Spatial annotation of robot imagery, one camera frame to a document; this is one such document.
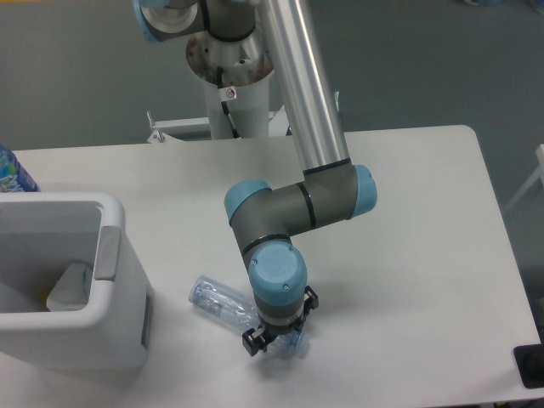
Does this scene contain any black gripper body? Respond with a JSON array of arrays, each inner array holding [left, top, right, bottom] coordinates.
[[258, 313, 303, 336]]

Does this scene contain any clear plastic bottle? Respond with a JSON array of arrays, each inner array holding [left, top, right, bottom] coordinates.
[[189, 275, 309, 359]]

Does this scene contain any black device at table edge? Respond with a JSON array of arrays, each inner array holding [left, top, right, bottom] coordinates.
[[513, 343, 543, 389]]

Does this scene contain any white trash can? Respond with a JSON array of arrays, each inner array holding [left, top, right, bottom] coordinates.
[[1, 192, 154, 370]]

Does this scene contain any blue labelled water bottle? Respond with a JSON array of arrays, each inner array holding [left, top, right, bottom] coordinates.
[[1, 145, 40, 193]]

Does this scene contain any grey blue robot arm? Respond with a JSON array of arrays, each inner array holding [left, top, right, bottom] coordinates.
[[133, 1, 377, 354]]

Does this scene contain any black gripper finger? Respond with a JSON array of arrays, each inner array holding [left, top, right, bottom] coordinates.
[[295, 286, 319, 332], [241, 325, 276, 356]]

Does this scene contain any white frame at right edge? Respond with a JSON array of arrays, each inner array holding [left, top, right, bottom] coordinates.
[[504, 144, 543, 214]]

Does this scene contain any black cable on pedestal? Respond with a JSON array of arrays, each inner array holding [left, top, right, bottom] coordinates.
[[216, 65, 241, 139]]

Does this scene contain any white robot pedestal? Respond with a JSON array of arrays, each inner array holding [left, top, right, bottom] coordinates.
[[145, 23, 341, 145]]

